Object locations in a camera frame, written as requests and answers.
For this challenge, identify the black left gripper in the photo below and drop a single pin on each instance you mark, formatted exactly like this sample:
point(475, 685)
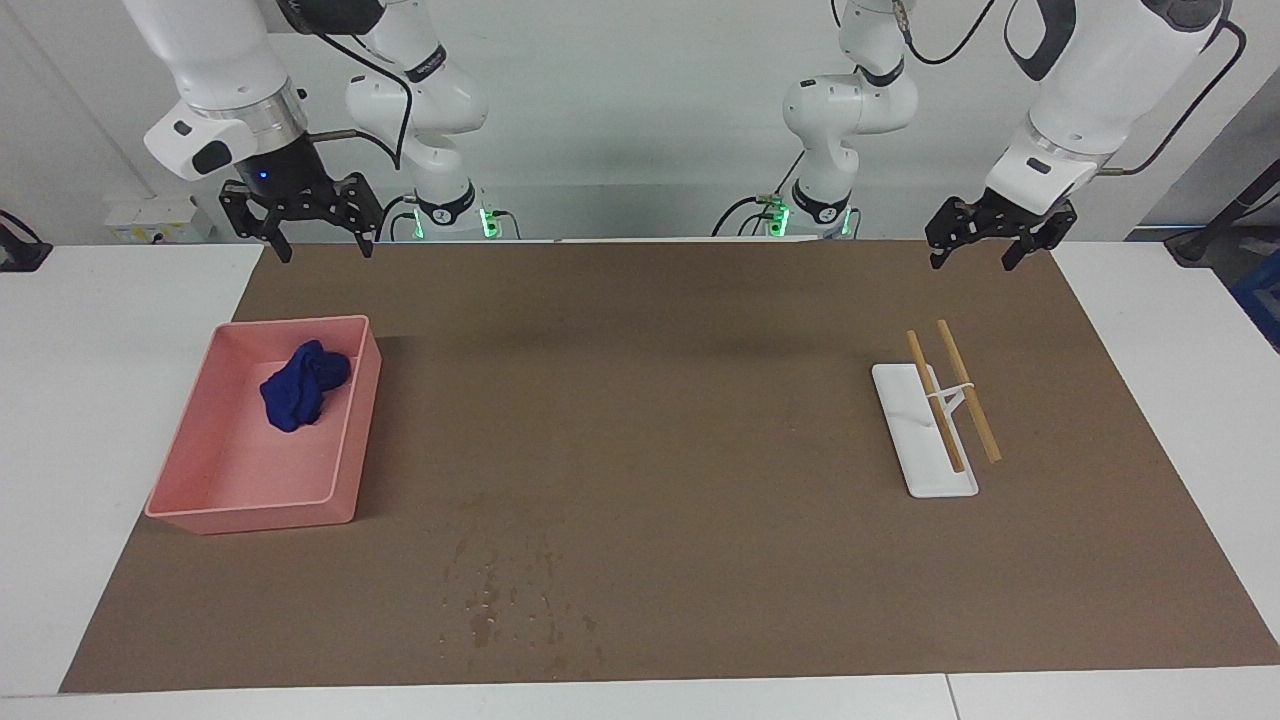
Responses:
point(1025, 220)

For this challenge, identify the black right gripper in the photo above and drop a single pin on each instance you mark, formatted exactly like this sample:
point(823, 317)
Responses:
point(290, 185)

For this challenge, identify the blue towel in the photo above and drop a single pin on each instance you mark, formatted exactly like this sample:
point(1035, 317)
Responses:
point(300, 390)

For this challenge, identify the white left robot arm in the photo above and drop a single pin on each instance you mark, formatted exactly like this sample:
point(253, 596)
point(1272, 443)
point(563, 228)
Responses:
point(1090, 90)

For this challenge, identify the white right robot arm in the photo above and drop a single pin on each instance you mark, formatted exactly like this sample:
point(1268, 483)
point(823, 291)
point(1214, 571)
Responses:
point(220, 60)

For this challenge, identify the wooden rack rod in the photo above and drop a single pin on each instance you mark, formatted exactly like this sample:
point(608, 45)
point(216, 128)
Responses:
point(935, 400)
point(965, 385)

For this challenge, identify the black stand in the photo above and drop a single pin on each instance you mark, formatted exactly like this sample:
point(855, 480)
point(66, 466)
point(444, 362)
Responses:
point(1220, 215)

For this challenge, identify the white rack with wooden bars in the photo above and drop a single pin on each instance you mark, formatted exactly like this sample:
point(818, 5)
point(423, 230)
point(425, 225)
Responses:
point(925, 470)

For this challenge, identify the blue crate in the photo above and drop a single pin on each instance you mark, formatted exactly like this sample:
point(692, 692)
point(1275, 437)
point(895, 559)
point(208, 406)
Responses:
point(1262, 300)

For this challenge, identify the pink plastic bin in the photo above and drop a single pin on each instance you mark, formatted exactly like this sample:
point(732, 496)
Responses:
point(240, 480)

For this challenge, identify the brown table mat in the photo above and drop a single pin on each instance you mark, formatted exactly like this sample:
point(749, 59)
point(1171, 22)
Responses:
point(650, 400)

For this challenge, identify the white wall socket box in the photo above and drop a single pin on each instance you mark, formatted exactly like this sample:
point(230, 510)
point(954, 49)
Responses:
point(160, 220)

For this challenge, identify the black clamp mount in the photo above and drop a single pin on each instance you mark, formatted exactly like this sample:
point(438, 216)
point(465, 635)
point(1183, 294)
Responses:
point(20, 250)

